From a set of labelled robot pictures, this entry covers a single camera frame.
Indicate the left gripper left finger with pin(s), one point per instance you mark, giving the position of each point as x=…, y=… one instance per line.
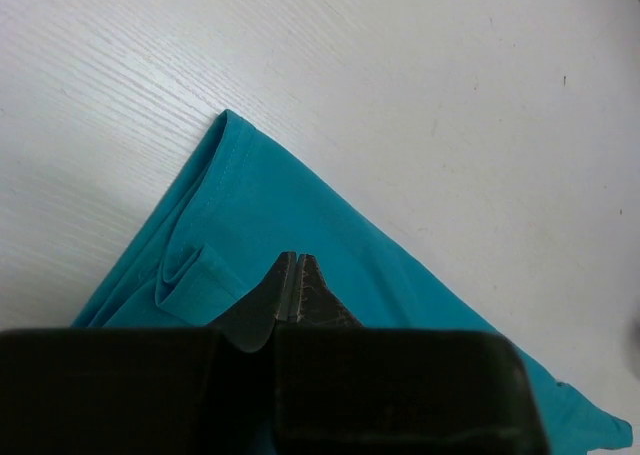
x=203, y=390

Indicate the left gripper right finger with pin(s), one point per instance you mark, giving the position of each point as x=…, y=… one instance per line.
x=343, y=388

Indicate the teal t shirt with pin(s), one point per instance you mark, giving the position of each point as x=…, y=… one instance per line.
x=239, y=202

